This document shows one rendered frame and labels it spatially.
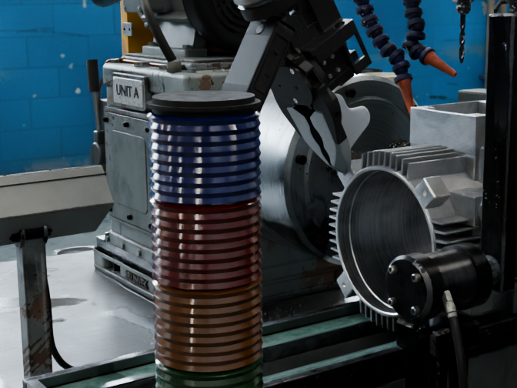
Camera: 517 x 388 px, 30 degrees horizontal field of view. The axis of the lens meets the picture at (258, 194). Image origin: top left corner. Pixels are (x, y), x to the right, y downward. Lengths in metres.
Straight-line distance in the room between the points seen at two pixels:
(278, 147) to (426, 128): 0.22
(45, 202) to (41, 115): 5.48
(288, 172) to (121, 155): 0.41
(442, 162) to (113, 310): 0.66
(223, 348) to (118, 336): 0.87
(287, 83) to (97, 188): 0.24
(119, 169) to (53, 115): 5.00
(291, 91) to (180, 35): 0.58
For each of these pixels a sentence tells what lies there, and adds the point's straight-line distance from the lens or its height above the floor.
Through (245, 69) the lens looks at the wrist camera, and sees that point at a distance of 0.94.
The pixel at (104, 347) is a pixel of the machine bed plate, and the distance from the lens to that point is 1.34.
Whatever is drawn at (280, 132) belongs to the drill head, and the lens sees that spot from 1.21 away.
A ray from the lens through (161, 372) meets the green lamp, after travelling 0.53.
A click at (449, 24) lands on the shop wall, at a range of 7.92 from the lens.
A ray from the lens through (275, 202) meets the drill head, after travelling 1.21.
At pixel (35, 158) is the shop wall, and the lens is 6.54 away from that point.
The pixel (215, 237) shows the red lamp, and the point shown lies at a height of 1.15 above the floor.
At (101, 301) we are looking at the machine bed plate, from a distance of 1.54.
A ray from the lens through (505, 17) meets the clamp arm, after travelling 0.89.
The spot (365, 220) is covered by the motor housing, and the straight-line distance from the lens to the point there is 1.09.
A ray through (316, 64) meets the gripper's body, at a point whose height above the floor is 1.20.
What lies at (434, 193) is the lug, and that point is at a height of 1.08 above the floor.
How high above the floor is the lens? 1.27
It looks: 12 degrees down
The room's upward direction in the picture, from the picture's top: 1 degrees counter-clockwise
